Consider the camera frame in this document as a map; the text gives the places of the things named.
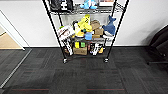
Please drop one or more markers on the small green pack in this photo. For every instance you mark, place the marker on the small green pack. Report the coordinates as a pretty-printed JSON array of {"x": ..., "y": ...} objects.
[{"x": 83, "y": 44}]

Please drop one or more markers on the flat brown cardboard box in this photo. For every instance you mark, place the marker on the flat brown cardboard box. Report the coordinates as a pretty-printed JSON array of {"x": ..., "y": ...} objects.
[{"x": 80, "y": 51}]

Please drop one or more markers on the small yellow pack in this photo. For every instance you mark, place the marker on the small yellow pack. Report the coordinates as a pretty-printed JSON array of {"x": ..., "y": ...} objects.
[{"x": 77, "y": 45}]

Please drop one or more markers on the black and white package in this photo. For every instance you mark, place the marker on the black and white package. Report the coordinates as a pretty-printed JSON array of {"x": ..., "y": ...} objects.
[{"x": 94, "y": 49}]

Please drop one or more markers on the blue cup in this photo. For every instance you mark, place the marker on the blue cup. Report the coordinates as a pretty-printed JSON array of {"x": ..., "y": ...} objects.
[{"x": 88, "y": 36}]

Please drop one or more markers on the black white red package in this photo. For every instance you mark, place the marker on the black white red package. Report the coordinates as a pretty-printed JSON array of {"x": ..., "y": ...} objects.
[{"x": 68, "y": 48}]

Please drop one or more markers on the small orange pack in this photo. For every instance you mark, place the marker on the small orange pack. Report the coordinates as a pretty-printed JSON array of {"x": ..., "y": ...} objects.
[{"x": 101, "y": 51}]

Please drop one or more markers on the yellow plush toy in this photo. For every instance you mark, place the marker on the yellow plush toy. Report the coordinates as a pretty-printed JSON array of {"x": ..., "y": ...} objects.
[{"x": 83, "y": 26}]

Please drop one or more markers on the white colourful printed box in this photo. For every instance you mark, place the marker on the white colourful printed box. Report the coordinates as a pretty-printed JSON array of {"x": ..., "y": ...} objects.
[{"x": 66, "y": 32}]

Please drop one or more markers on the white pack with black print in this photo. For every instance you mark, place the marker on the white pack with black print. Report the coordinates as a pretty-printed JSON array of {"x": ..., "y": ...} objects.
[{"x": 108, "y": 37}]

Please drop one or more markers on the blue shark plush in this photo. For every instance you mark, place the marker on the blue shark plush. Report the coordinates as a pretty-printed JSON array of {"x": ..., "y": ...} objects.
[{"x": 109, "y": 27}]

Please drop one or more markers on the black Huel bag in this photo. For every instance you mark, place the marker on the black Huel bag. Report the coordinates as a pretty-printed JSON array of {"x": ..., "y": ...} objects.
[{"x": 61, "y": 5}]

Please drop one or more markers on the black chair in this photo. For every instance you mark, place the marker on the black chair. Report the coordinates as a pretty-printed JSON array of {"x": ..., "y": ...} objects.
[{"x": 160, "y": 50}]

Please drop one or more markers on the white door frame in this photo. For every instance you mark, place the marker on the white door frame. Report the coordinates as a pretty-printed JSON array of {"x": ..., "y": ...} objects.
[{"x": 23, "y": 41}]

